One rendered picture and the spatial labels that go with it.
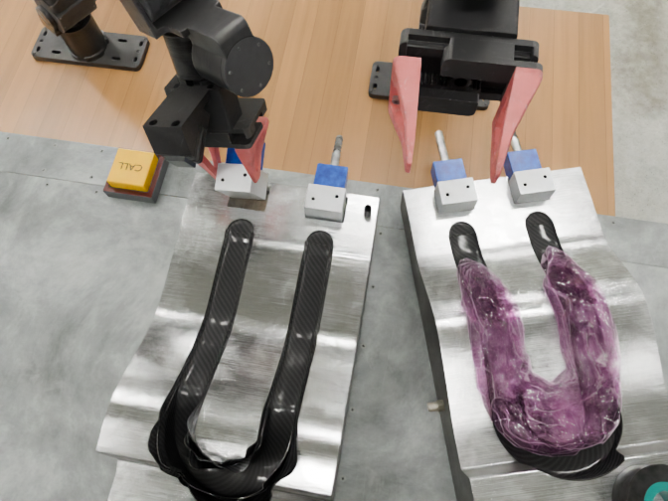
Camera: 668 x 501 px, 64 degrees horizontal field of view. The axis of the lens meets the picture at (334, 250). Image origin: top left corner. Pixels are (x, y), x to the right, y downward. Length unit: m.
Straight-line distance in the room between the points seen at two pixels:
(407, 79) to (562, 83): 0.62
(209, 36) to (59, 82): 0.59
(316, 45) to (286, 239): 0.42
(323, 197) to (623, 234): 0.45
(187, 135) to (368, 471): 0.47
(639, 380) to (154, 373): 0.57
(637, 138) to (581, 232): 1.28
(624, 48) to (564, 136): 1.35
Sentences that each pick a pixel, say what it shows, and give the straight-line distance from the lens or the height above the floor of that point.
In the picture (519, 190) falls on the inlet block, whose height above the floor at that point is 0.88.
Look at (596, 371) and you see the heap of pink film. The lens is 0.71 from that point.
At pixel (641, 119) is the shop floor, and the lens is 2.11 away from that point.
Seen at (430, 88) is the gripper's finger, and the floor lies 1.18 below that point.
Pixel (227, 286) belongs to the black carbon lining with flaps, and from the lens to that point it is 0.71.
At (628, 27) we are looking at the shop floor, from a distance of 2.35.
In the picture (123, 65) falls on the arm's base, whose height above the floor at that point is 0.81.
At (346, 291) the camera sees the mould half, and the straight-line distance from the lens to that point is 0.68.
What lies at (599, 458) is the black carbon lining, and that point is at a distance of 0.73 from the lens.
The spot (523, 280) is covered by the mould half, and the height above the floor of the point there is 0.88.
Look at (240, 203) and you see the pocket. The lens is 0.77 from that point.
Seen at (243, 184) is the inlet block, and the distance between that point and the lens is 0.69.
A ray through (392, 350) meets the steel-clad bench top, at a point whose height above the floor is 0.80.
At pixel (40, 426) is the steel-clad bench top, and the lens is 0.85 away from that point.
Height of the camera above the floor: 1.54
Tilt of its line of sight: 69 degrees down
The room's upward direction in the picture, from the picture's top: 5 degrees counter-clockwise
